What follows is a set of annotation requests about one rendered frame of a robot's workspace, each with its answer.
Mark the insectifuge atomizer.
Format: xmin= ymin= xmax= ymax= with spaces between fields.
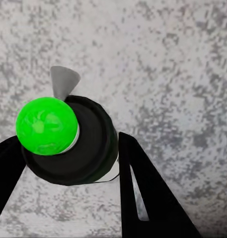
xmin=15 ymin=66 xmax=120 ymax=186

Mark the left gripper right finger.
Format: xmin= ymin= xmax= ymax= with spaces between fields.
xmin=118 ymin=132 xmax=202 ymax=238

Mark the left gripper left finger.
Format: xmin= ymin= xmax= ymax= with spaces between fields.
xmin=0 ymin=135 xmax=26 ymax=215

